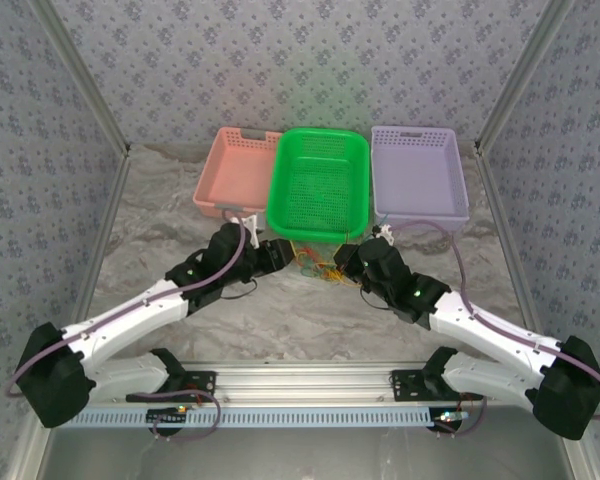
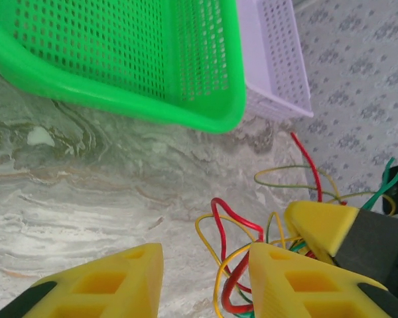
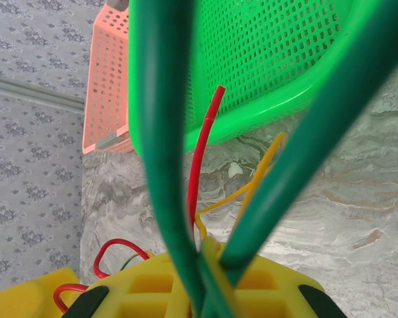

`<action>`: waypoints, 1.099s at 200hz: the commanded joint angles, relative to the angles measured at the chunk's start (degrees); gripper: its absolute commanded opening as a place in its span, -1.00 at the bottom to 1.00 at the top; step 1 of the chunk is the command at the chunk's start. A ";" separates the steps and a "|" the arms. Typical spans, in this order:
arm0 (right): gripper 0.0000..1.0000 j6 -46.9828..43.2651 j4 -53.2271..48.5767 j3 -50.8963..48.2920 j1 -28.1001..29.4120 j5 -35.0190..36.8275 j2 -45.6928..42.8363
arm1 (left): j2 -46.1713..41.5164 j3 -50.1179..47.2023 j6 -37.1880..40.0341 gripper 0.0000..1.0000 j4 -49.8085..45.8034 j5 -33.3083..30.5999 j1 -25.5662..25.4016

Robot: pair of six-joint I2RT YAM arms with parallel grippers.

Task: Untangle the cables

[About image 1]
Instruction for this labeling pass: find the green plastic basket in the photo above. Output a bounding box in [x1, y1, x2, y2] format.
[265, 127, 371, 245]

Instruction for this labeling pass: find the pink plastic basket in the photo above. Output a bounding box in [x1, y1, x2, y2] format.
[192, 126, 284, 225]

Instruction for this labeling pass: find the purple plastic basket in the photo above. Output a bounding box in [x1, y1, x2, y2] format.
[370, 124, 471, 232]

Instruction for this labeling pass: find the small black electronics board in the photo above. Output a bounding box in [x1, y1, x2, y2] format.
[146, 405, 190, 427]
[431, 408, 470, 432]

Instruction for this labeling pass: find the grey steel panel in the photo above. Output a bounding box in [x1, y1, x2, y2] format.
[39, 424, 576, 480]

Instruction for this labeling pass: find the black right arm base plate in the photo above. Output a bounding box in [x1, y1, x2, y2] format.
[390, 369, 431, 401]

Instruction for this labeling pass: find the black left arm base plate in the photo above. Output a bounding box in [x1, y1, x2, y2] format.
[179, 370, 217, 399]

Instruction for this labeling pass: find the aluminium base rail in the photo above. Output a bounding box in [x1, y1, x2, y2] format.
[114, 360, 486, 404]

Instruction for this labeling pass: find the white slotted cable duct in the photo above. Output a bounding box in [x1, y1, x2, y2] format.
[74, 405, 444, 429]

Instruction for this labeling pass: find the aluminium frame post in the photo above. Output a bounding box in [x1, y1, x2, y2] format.
[32, 0, 132, 157]
[473, 0, 576, 154]

